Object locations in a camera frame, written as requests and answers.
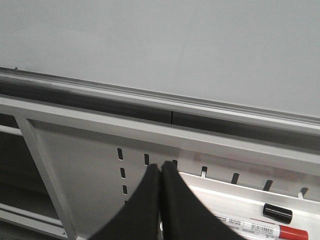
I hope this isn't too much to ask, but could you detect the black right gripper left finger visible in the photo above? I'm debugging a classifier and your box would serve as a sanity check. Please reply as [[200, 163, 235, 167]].
[[90, 164, 161, 240]]

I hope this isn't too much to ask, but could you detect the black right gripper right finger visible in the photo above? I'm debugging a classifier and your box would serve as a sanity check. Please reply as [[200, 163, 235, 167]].
[[159, 161, 243, 240]]

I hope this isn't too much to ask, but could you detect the white whiteboard marker red end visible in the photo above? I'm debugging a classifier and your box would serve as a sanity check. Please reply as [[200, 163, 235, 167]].
[[215, 214, 309, 240]]

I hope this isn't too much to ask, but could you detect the white plastic marker tray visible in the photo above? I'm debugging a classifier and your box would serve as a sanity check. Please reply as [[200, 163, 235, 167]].
[[179, 172, 320, 240]]

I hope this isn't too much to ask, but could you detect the black marker cap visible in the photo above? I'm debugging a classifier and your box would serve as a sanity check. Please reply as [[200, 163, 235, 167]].
[[262, 203, 293, 224]]

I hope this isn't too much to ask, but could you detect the white perforated metal stand frame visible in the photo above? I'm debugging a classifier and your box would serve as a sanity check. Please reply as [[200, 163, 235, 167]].
[[0, 95, 320, 239]]

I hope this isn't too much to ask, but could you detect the white whiteboard with aluminium frame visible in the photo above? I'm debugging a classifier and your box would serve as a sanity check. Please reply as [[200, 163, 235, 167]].
[[0, 0, 320, 132]]

